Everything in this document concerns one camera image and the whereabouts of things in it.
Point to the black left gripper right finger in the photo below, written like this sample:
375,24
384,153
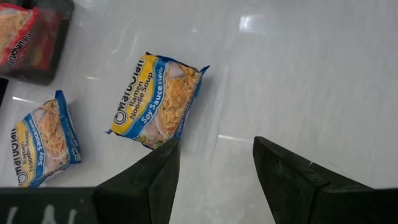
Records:
295,193

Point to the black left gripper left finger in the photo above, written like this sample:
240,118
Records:
140,193

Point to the blue soy sauce ramen pack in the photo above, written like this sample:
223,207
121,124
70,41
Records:
155,99
43,143

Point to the orange chicken ramen pack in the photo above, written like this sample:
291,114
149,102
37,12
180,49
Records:
12,34
46,46

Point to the grey plastic bin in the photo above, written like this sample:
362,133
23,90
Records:
37,77

